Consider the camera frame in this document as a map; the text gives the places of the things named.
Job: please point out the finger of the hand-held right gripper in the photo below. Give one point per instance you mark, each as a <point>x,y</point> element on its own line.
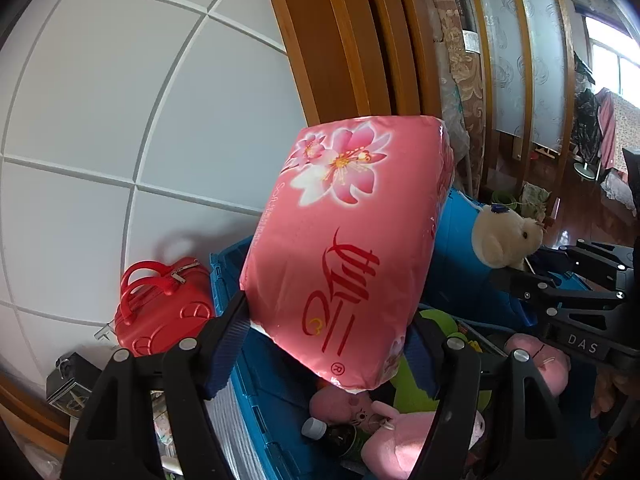
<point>590,255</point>
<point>530,290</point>

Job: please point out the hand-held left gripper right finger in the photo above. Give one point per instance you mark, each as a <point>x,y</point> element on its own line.
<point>420,360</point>

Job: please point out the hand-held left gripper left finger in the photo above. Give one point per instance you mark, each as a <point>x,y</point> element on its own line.
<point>220,355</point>

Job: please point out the white bear plush toy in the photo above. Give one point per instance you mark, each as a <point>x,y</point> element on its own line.
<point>500,235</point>

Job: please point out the blue plastic crate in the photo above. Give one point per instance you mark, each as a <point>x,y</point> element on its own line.
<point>455,260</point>

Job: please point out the pink flowered tissue pack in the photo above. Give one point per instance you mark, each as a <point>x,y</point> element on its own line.
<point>340,260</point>

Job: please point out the person's right hand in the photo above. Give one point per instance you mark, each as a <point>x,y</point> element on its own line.
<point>605,390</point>

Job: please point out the lime green plush toy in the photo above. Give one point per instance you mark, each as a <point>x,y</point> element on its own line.
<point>440,317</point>

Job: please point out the small pink plush toy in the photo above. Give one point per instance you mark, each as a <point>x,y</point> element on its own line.
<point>540,365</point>

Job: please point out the red hard-shell suitcase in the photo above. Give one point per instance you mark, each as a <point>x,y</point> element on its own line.
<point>160,310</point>

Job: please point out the white round stand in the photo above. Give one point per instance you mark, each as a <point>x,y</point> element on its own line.
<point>585,171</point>

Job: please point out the large pink plush toy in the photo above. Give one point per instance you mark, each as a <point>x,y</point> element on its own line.
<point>400,445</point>

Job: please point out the dark bottle white cap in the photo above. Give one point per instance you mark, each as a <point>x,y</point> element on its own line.
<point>315,427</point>

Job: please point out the pink floral cloth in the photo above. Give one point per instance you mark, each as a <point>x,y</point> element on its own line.
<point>620,135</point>

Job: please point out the dark hanging clothes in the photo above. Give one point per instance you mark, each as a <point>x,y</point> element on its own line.
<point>585,110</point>

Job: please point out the small metal object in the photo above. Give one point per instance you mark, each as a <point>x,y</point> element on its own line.
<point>63,364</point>

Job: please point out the window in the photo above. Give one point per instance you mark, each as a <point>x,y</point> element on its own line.
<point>605,60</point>

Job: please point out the frosted glass sliding door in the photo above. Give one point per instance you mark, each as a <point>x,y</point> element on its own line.
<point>540,60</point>

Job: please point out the rolled patterned carpet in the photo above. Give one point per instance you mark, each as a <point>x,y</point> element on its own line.
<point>460,60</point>

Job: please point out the curved wooden wall frame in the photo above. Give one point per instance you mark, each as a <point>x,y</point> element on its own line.
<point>30,410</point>

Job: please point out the wooden door frame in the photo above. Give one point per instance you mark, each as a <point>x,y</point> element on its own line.
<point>340,35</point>

